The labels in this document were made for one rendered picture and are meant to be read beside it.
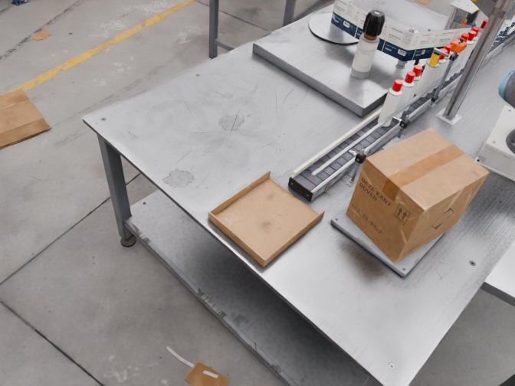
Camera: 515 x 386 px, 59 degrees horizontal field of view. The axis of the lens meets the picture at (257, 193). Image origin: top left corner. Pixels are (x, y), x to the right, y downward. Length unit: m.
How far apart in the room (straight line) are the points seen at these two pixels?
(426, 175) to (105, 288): 1.62
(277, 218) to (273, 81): 0.82
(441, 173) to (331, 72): 0.93
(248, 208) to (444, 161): 0.65
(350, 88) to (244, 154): 0.63
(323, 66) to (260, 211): 0.92
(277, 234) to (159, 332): 0.95
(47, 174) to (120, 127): 1.15
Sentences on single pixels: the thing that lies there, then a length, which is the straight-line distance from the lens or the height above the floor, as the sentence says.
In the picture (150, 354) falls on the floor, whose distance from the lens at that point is 2.23.
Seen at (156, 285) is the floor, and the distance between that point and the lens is 2.39.
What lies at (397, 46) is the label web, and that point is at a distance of 2.34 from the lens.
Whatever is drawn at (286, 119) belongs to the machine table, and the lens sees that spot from 1.97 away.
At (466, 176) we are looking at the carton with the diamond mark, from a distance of 1.51.
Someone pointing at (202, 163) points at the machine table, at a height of 0.83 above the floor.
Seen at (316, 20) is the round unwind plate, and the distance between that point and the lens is 2.61.
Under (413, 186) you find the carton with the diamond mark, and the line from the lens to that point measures 1.40.
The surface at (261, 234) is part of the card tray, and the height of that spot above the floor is 0.83.
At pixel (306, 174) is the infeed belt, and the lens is 1.67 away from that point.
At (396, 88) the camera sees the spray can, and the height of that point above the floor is 1.06.
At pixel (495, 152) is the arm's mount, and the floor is 0.91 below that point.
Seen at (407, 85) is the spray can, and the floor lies 1.04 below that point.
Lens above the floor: 2.05
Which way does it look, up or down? 48 degrees down
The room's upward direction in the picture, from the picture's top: 8 degrees clockwise
